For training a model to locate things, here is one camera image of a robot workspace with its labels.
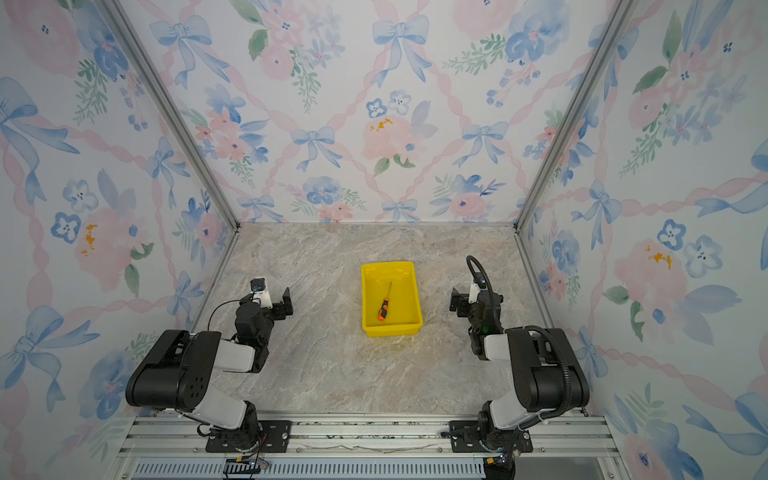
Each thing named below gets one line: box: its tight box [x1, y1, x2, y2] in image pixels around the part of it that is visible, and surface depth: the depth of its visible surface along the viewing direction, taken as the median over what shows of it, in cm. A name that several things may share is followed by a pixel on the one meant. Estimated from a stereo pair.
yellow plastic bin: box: [361, 261, 423, 337], surface depth 97 cm
